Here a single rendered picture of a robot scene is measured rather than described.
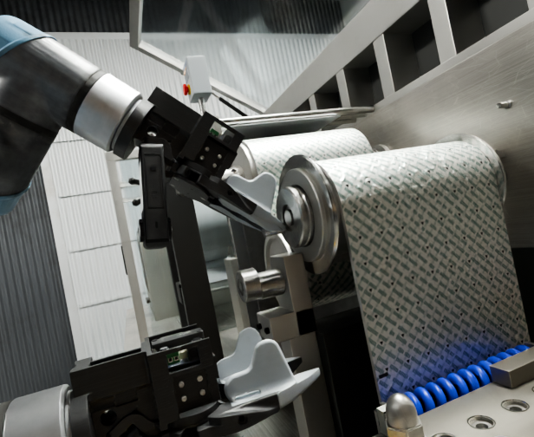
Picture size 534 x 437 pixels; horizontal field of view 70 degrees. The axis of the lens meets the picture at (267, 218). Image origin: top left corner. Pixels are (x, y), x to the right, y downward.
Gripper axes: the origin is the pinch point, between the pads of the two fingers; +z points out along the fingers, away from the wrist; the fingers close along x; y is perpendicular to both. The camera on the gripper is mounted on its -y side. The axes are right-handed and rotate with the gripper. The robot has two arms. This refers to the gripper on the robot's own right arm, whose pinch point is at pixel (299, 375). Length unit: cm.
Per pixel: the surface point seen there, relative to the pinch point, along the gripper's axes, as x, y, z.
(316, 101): 54, 46, 41
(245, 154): 25.5, 28.3, 7.7
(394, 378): -0.2, -3.7, 10.8
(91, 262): 306, 15, -45
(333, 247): 0.2, 11.8, 6.8
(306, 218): 2.3, 15.5, 5.4
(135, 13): 75, 84, 0
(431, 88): 14, 33, 40
